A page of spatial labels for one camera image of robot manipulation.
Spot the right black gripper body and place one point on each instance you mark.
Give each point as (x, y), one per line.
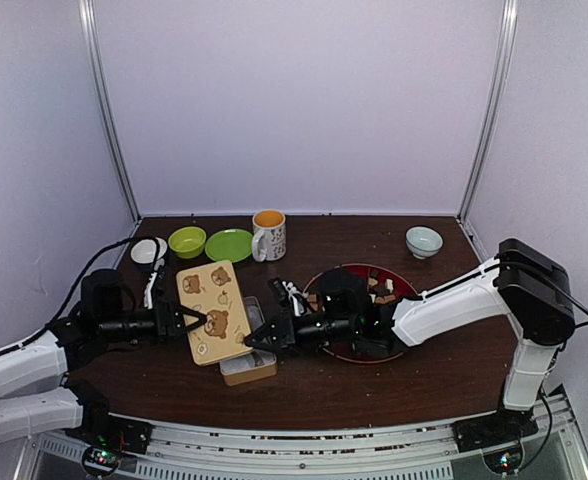
(318, 334)

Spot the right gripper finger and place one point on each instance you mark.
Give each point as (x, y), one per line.
(275, 324)
(268, 342)

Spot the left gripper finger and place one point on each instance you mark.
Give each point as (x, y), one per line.
(192, 330)
(179, 314)

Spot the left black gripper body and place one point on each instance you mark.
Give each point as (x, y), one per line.
(114, 327)

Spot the tan tin box base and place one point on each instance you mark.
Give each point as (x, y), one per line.
(253, 366)

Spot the bear print tin lid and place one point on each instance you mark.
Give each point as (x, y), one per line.
(213, 289)

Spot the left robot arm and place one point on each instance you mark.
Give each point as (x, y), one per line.
(35, 396)

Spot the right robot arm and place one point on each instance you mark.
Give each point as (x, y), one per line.
(518, 283)

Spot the red round tray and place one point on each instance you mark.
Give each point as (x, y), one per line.
(386, 289)

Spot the white dark bowl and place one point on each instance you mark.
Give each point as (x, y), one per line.
(148, 255)

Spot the green bowl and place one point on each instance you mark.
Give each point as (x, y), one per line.
(188, 242)

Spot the green plate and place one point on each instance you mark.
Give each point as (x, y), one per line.
(234, 245)

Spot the white mug orange inside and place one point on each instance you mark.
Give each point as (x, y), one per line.
(269, 236)

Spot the pale blue bowl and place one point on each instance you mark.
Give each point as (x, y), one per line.
(423, 242)

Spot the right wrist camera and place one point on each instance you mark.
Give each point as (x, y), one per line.
(290, 297)

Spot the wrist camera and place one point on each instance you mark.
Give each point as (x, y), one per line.
(154, 285)
(290, 297)

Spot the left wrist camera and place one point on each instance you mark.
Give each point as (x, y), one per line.
(154, 285)

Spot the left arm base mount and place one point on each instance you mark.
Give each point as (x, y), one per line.
(114, 450)

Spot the front aluminium rail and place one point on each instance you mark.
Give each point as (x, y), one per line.
(425, 450)

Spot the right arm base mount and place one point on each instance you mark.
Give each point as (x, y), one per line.
(498, 436)

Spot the left aluminium corner post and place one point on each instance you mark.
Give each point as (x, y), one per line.
(91, 37)

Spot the aluminium corner post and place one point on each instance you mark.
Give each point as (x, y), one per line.
(501, 69)
(91, 37)

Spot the right aluminium corner post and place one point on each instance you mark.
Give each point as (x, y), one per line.
(501, 69)

